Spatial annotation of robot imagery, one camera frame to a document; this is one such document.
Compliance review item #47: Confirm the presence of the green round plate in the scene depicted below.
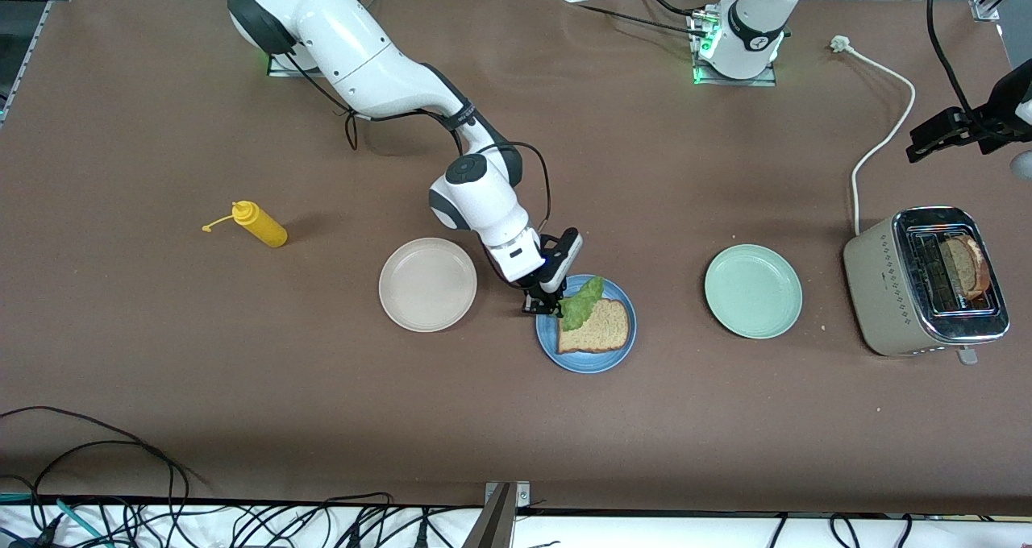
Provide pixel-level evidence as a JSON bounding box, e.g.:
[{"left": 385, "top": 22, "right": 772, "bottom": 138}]
[{"left": 704, "top": 243, "right": 805, "bottom": 341}]

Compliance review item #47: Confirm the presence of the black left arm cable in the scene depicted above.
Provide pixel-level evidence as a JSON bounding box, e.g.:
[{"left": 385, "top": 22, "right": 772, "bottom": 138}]
[{"left": 925, "top": 0, "right": 981, "bottom": 118}]

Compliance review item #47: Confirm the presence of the white round plate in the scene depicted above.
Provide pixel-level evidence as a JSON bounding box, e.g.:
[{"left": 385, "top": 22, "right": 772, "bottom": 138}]
[{"left": 378, "top": 237, "right": 479, "bottom": 334}]

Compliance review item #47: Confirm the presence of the teal floor cable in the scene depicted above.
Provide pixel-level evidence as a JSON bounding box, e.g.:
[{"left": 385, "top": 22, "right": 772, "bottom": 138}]
[{"left": 0, "top": 492, "right": 110, "bottom": 548}]

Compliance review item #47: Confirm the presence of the blue round plate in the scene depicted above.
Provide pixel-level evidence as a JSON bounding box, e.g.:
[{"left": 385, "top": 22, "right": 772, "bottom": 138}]
[{"left": 535, "top": 274, "right": 639, "bottom": 375}]

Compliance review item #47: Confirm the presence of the green lettuce leaf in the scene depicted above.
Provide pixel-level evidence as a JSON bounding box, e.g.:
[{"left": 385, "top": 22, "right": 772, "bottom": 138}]
[{"left": 560, "top": 275, "right": 606, "bottom": 332}]

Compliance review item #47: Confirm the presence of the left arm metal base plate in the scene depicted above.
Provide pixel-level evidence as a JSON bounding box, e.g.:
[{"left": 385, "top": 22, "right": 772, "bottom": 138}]
[{"left": 691, "top": 8, "right": 780, "bottom": 88}]

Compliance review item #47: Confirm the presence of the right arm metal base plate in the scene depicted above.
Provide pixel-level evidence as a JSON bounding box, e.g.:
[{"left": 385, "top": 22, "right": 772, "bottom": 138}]
[{"left": 267, "top": 52, "right": 325, "bottom": 78}]

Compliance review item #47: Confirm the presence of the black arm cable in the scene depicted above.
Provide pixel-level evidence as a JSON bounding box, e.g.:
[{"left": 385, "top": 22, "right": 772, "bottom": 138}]
[
  {"left": 285, "top": 52, "right": 468, "bottom": 152},
  {"left": 925, "top": 0, "right": 981, "bottom": 118},
  {"left": 464, "top": 140, "right": 554, "bottom": 239}
]

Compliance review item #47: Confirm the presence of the brown bread slice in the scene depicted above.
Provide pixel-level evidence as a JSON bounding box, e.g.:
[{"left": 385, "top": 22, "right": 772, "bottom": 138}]
[
  {"left": 941, "top": 235, "right": 992, "bottom": 301},
  {"left": 556, "top": 296, "right": 630, "bottom": 355}
]

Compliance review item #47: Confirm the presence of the beige chrome toaster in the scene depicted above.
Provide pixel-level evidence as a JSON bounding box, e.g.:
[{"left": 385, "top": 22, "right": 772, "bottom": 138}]
[{"left": 843, "top": 205, "right": 1012, "bottom": 366}]

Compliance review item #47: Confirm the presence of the white toaster power cable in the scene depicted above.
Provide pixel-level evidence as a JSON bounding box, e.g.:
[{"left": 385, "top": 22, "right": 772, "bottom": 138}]
[{"left": 830, "top": 35, "right": 918, "bottom": 237}]

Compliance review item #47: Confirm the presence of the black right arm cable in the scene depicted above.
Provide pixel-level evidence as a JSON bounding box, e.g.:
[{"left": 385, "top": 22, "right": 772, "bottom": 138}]
[
  {"left": 464, "top": 140, "right": 554, "bottom": 239},
  {"left": 285, "top": 52, "right": 468, "bottom": 152}
]

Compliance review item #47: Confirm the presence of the black looped floor cable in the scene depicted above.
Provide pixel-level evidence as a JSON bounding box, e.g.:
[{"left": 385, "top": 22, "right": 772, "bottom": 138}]
[{"left": 0, "top": 406, "right": 191, "bottom": 526}]

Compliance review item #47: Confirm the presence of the yellow squeeze bottle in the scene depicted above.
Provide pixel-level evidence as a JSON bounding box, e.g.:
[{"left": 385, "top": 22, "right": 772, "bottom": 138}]
[{"left": 202, "top": 200, "right": 289, "bottom": 249}]

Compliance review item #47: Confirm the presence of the black cable on table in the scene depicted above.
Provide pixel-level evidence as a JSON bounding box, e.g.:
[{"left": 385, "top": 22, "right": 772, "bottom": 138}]
[{"left": 563, "top": 0, "right": 712, "bottom": 39}]

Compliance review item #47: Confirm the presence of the metal table bracket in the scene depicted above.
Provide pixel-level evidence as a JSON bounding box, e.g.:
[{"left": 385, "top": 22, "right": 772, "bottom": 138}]
[{"left": 463, "top": 481, "right": 532, "bottom": 548}]

